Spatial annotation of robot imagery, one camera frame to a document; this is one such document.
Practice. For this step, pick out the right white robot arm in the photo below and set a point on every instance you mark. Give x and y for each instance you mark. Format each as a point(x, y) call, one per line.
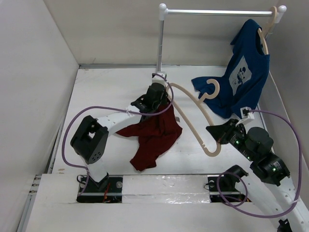
point(286, 211)

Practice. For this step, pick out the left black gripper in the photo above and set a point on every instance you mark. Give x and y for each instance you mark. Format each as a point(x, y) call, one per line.
point(164, 99)

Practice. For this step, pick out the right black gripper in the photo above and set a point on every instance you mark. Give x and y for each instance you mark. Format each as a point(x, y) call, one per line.
point(221, 132)

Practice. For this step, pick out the silver foil tape strip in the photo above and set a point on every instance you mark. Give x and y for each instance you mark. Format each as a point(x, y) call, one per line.
point(172, 189)

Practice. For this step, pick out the white clothes rack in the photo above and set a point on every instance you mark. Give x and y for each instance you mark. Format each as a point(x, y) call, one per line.
point(164, 11)

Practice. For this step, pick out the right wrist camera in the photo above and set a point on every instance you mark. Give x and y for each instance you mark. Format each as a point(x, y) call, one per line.
point(246, 114)

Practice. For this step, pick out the blue printed t shirt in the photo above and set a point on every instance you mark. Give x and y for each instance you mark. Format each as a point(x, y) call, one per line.
point(245, 76)

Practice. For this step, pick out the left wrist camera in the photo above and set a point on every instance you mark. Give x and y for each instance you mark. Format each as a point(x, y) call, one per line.
point(159, 77)

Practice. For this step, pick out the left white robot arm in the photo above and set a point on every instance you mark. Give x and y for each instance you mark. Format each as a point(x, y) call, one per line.
point(90, 139)

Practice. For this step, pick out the dark red t shirt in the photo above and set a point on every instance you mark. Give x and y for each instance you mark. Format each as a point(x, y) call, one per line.
point(156, 136)

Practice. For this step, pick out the wooden hanger holding blue shirt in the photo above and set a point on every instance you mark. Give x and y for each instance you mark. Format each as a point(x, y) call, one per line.
point(267, 30)

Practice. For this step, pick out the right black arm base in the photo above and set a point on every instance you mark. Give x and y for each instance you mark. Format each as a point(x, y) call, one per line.
point(227, 185)

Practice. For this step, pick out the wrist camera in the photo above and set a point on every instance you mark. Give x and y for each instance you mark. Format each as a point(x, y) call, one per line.
point(159, 77)
point(246, 114)

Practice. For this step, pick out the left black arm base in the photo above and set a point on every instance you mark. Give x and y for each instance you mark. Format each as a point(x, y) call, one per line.
point(109, 192)

